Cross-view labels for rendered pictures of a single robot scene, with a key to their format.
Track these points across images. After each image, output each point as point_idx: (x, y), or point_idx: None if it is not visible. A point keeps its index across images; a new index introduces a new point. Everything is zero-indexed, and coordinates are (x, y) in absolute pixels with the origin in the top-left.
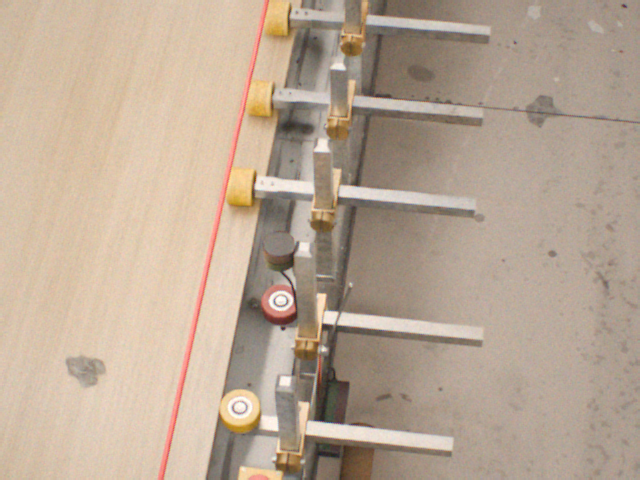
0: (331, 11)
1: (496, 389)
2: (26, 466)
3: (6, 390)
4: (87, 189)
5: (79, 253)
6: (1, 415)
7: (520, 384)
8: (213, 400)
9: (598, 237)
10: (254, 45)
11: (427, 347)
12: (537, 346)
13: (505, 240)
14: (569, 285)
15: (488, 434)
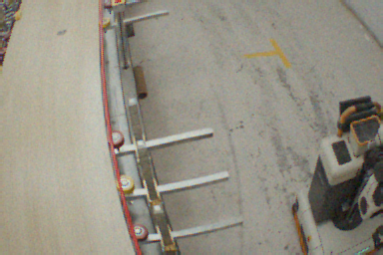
0: None
1: (178, 49)
2: (51, 54)
3: (43, 45)
4: (55, 9)
5: (55, 18)
6: (43, 49)
7: (185, 46)
8: (96, 23)
9: (194, 13)
10: None
11: (151, 47)
12: (187, 37)
13: (167, 20)
14: (191, 23)
15: (180, 59)
